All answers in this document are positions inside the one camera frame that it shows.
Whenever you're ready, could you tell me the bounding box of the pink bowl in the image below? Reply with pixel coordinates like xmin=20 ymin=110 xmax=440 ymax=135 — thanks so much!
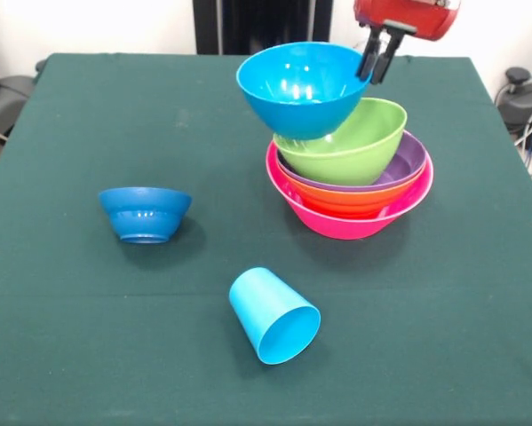
xmin=266 ymin=139 xmax=435 ymax=241

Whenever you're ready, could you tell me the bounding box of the light blue bowl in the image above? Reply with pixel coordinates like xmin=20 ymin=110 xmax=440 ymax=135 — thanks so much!
xmin=235 ymin=41 xmax=374 ymax=141

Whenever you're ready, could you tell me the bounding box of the purple bowl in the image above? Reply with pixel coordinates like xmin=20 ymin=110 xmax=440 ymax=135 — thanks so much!
xmin=276 ymin=130 xmax=428 ymax=193

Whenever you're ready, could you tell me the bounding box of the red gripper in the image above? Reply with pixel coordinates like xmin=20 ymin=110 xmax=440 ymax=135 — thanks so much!
xmin=353 ymin=0 xmax=462 ymax=85

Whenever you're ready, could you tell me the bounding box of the small dark blue bowl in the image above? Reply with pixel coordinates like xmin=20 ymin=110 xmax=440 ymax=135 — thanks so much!
xmin=98 ymin=186 xmax=193 ymax=245

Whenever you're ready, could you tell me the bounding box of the light blue cup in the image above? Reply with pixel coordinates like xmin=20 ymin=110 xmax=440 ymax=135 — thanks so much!
xmin=228 ymin=266 xmax=322 ymax=366

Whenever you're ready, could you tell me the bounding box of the large orange bowl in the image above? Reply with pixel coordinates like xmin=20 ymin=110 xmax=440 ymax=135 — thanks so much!
xmin=277 ymin=164 xmax=428 ymax=219

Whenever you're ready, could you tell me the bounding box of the dark green table cloth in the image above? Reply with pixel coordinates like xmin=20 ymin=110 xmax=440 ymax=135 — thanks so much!
xmin=0 ymin=52 xmax=532 ymax=426

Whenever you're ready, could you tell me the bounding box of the lime green bowl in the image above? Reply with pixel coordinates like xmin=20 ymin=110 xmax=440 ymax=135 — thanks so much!
xmin=273 ymin=97 xmax=409 ymax=186

